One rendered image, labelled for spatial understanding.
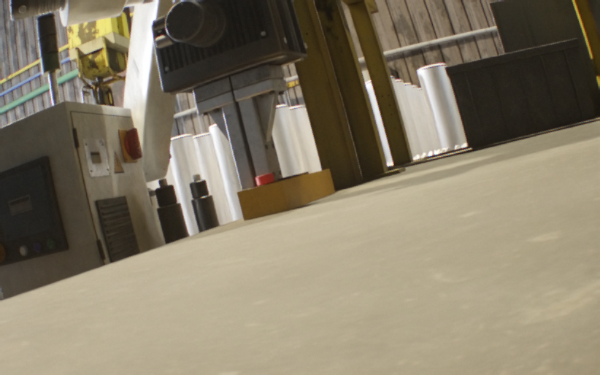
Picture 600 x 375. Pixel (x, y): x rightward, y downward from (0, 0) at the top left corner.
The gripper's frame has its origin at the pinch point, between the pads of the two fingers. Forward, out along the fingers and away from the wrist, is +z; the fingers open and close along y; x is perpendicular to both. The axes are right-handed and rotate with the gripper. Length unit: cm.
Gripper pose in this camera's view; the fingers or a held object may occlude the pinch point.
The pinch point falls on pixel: (257, 164)
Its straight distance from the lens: 113.4
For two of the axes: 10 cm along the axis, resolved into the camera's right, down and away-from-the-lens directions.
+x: -3.4, 1.0, -9.4
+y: -9.1, 2.3, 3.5
